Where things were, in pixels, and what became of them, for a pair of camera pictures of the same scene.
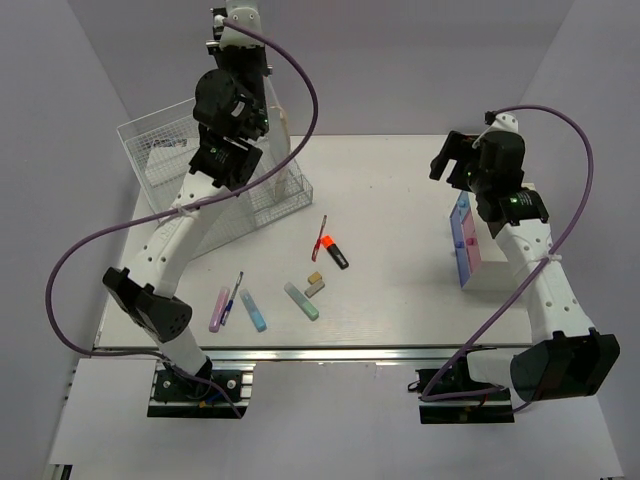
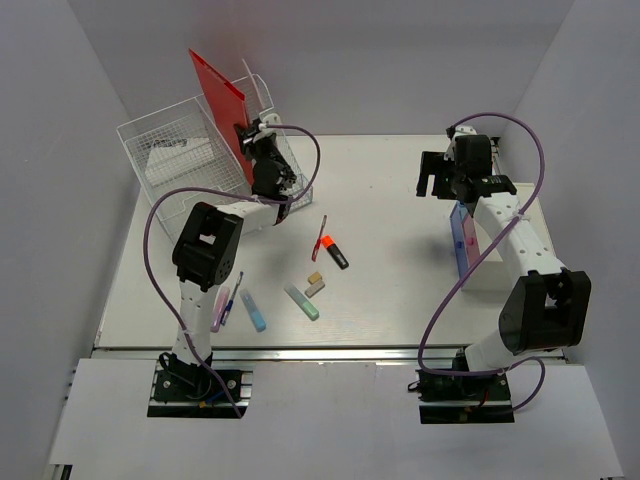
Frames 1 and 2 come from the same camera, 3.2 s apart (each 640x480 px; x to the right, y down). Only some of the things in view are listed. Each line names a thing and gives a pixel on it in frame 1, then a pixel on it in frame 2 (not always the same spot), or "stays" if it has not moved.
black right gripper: (461, 148) to (434, 163)
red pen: (316, 246) stays
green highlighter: (309, 310) stays
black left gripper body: (247, 68) to (264, 149)
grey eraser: (314, 288) stays
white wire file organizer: (161, 147) stays
